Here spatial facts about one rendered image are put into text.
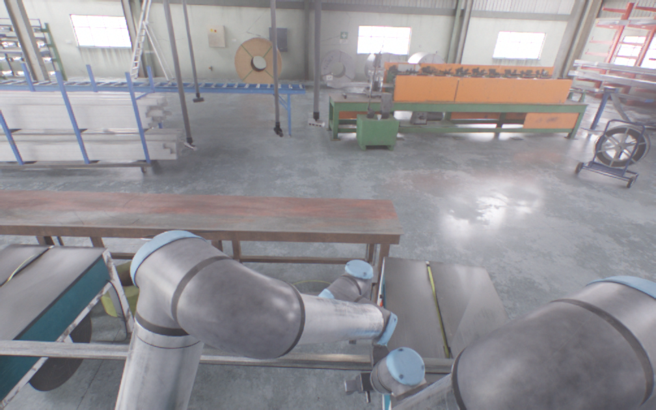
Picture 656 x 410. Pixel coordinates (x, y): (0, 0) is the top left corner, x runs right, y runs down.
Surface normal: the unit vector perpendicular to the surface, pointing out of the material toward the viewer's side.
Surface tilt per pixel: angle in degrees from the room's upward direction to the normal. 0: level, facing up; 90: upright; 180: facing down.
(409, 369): 20
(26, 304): 0
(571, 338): 31
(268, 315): 54
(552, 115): 90
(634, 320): 15
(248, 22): 90
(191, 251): 0
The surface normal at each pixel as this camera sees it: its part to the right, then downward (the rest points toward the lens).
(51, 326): 1.00, 0.04
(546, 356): -0.54, -0.58
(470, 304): 0.04, -0.88
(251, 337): 0.28, 0.25
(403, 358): 0.17, -0.68
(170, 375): 0.51, 0.28
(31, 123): 0.12, 0.48
